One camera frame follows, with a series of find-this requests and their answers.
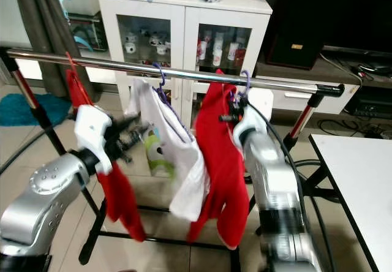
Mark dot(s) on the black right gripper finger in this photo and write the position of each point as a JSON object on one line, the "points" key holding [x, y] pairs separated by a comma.
{"points": [[234, 101], [229, 119]]}

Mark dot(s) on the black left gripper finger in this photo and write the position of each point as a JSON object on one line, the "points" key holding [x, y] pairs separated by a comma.
{"points": [[133, 126], [135, 146]]}

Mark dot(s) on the red garment plaid lining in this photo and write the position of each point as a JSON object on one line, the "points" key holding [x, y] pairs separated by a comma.
{"points": [[220, 174]]}

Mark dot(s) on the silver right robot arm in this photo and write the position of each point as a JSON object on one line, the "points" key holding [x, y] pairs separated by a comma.
{"points": [[278, 192]]}

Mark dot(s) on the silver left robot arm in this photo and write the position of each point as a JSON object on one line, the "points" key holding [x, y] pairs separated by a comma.
{"points": [[43, 204]]}

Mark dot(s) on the red plastic hanger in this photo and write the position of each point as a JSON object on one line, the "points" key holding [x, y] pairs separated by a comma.
{"points": [[71, 62]]}

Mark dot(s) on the red shirt white print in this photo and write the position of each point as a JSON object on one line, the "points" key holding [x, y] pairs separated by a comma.
{"points": [[122, 204]]}

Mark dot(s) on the chrome and black clothes rack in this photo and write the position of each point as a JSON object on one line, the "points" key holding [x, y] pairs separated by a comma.
{"points": [[128, 67]]}

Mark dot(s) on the white printed t-shirt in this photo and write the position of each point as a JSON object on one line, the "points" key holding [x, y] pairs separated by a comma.
{"points": [[190, 180]]}

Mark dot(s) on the white glass-door cabinet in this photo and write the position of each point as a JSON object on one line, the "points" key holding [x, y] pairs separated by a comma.
{"points": [[184, 15]]}

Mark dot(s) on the teal floor mat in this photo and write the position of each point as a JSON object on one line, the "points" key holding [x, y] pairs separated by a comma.
{"points": [[21, 109]]}

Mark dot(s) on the black loudspeaker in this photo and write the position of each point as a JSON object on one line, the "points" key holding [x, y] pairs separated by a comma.
{"points": [[291, 15]]}

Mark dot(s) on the black electronic box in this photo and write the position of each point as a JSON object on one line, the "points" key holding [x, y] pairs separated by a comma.
{"points": [[367, 103]]}

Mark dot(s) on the grey curtain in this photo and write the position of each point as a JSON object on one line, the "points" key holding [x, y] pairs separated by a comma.
{"points": [[43, 21]]}

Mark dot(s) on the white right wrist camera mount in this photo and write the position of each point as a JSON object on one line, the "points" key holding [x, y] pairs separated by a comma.
{"points": [[257, 125]]}

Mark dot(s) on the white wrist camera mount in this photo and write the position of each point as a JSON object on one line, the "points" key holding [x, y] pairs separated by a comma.
{"points": [[257, 125], [93, 134]]}

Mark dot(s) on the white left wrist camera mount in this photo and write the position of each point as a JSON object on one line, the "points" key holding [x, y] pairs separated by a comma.
{"points": [[93, 134]]}

